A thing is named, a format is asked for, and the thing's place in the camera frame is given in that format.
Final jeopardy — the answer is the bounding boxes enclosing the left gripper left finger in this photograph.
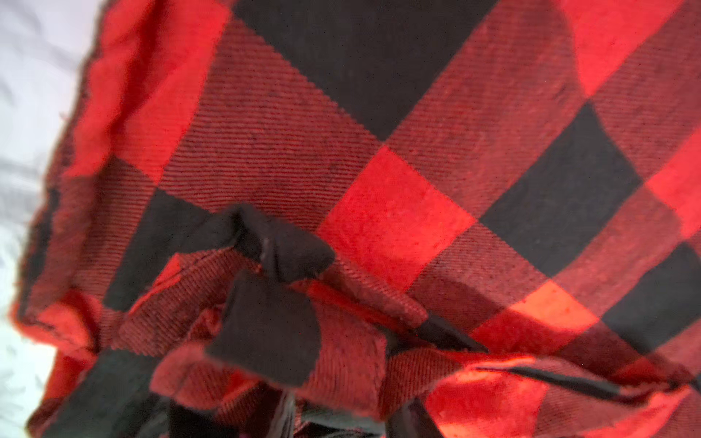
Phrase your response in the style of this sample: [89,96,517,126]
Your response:
[168,403,219,438]

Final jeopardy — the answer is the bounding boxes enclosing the red black plaid shirt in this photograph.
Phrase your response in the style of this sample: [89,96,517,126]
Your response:
[12,1,700,437]

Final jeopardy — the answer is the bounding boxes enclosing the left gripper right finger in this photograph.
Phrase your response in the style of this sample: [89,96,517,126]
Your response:
[385,399,444,438]

